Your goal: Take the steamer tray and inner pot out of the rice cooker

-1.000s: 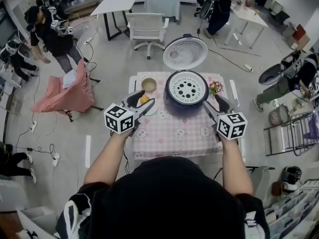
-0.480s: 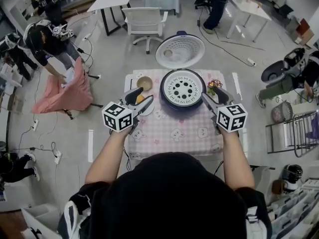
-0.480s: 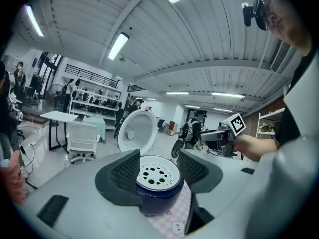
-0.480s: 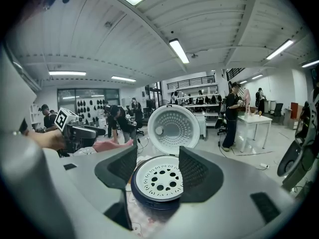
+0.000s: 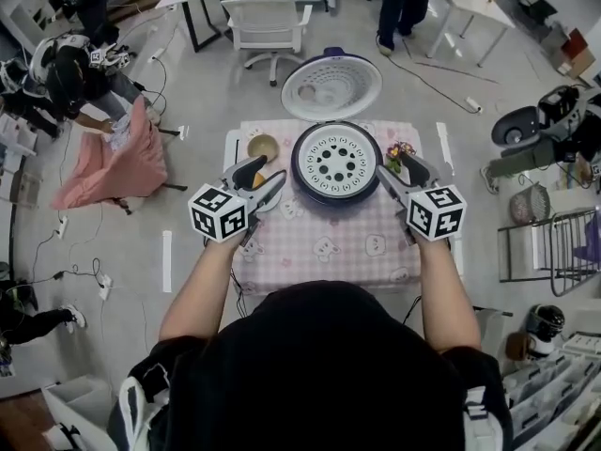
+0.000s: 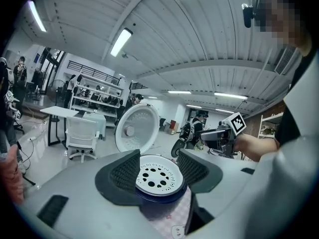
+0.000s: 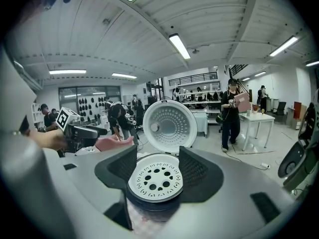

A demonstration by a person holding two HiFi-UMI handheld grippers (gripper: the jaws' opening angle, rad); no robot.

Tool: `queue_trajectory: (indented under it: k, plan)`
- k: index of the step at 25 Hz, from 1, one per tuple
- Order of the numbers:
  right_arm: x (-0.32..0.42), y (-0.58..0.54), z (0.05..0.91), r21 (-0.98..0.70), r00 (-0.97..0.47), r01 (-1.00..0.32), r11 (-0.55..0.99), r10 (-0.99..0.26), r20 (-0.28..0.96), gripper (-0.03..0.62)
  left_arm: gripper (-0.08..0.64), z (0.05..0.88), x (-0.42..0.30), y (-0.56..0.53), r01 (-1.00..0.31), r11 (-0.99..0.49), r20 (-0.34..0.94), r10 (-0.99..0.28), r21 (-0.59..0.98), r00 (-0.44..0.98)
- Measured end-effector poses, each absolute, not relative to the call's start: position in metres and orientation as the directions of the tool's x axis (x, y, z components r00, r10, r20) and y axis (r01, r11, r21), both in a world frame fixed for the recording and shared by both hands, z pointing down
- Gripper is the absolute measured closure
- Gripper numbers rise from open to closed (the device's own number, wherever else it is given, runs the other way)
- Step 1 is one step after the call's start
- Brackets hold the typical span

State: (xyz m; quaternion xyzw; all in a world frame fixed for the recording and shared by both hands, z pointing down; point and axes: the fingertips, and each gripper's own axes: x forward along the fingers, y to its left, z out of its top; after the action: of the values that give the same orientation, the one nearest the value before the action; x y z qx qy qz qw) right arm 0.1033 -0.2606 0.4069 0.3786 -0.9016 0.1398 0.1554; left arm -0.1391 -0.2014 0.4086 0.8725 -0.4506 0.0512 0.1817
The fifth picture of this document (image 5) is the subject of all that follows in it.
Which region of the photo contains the person's left forearm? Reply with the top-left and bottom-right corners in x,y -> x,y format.
158,240 -> 241,343

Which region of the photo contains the white perforated steamer tray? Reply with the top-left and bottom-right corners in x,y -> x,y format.
298,126 -> 373,196

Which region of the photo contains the white office chair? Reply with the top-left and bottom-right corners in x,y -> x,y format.
220,0 -> 314,88

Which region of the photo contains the person's black shirt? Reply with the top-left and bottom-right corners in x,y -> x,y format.
126,279 -> 514,451

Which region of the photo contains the black metal pot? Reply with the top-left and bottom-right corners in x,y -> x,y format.
292,121 -> 378,202

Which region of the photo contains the black and white helmet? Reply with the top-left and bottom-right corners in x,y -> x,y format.
525,303 -> 566,359

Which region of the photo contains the small potted flower plant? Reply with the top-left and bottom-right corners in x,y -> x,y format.
384,140 -> 417,175

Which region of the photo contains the white shoulder strap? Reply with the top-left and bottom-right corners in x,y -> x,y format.
106,375 -> 171,451
461,384 -> 500,451

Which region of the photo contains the brown bag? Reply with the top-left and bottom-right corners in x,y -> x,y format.
505,331 -> 534,362

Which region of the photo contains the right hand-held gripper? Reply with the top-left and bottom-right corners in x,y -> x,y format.
376,151 -> 469,248

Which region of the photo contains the wire basket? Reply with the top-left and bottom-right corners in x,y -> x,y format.
509,182 -> 552,227

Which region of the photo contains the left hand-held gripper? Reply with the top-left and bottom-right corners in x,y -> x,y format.
187,154 -> 288,250

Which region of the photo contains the person's right forearm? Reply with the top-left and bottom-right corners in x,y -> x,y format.
414,240 -> 483,352

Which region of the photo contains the pink cloth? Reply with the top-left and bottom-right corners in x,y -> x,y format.
50,95 -> 170,211

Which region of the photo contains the beige bowl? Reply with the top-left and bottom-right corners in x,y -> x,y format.
247,132 -> 281,164

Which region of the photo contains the grey round appliance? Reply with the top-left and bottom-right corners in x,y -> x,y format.
489,105 -> 542,148

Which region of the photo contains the row of grey storage bins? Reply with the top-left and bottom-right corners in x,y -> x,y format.
503,331 -> 601,451

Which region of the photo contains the metal wire rack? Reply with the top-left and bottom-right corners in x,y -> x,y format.
497,208 -> 601,299

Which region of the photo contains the stack of cardboard boxes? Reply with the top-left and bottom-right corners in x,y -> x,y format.
539,27 -> 598,80

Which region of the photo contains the white storage box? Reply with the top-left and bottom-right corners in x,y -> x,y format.
41,375 -> 119,451

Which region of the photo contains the dark blue rice cooker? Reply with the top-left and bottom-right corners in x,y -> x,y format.
280,46 -> 383,206

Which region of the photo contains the pink checked tablecloth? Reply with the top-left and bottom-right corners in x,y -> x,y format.
233,118 -> 424,295

